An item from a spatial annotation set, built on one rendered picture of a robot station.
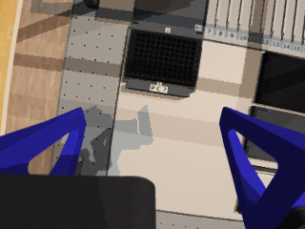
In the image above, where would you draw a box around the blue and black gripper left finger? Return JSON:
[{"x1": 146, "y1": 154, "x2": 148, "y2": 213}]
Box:
[{"x1": 0, "y1": 108, "x2": 86, "y2": 175}]

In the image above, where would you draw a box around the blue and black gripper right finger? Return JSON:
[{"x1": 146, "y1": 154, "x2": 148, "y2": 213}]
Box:
[{"x1": 219, "y1": 107, "x2": 305, "y2": 229}]

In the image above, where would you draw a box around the grey perforated base plate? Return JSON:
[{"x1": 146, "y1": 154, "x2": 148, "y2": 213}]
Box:
[{"x1": 55, "y1": 0, "x2": 245, "y2": 229}]

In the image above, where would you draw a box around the black well plate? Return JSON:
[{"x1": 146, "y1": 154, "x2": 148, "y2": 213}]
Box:
[{"x1": 125, "y1": 29, "x2": 202, "y2": 87}]

